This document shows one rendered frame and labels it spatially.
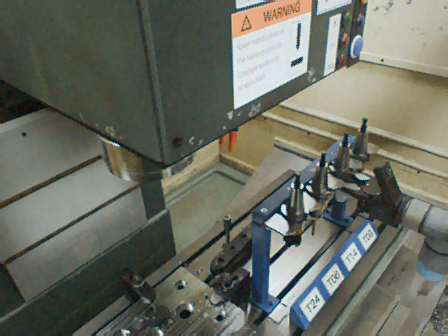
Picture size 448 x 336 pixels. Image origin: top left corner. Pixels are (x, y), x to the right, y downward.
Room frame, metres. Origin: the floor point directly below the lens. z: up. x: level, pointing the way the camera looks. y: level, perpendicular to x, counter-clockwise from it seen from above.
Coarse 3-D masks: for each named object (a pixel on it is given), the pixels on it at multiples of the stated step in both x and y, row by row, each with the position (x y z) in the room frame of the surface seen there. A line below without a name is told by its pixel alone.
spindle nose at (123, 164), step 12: (108, 144) 0.49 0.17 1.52; (108, 156) 0.50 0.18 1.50; (120, 156) 0.48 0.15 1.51; (132, 156) 0.48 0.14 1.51; (192, 156) 0.53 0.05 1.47; (108, 168) 0.51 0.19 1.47; (120, 168) 0.49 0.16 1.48; (132, 168) 0.48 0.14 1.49; (144, 168) 0.48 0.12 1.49; (156, 168) 0.48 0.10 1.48; (168, 168) 0.49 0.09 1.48; (180, 168) 0.50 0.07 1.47; (132, 180) 0.48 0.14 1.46; (144, 180) 0.48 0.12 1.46; (156, 180) 0.48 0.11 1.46
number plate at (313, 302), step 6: (312, 294) 0.64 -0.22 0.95; (318, 294) 0.65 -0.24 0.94; (306, 300) 0.62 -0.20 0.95; (312, 300) 0.63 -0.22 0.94; (318, 300) 0.63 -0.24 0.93; (300, 306) 0.60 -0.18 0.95; (306, 306) 0.61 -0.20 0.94; (312, 306) 0.62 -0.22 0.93; (318, 306) 0.62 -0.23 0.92; (306, 312) 0.60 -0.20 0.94; (312, 312) 0.60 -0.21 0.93
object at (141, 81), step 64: (0, 0) 0.53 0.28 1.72; (64, 0) 0.41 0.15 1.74; (128, 0) 0.34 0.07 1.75; (192, 0) 0.37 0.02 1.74; (0, 64) 0.60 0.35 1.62; (64, 64) 0.44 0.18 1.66; (128, 64) 0.35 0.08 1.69; (192, 64) 0.36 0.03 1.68; (320, 64) 0.55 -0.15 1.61; (128, 128) 0.36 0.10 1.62; (192, 128) 0.36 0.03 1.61
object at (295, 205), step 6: (294, 192) 0.66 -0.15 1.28; (300, 192) 0.66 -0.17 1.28; (288, 198) 0.67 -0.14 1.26; (294, 198) 0.66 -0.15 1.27; (300, 198) 0.66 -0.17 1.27; (288, 204) 0.67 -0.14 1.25; (294, 204) 0.66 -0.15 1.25; (300, 204) 0.66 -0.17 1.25; (288, 210) 0.66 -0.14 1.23; (294, 210) 0.66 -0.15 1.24; (300, 210) 0.66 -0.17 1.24
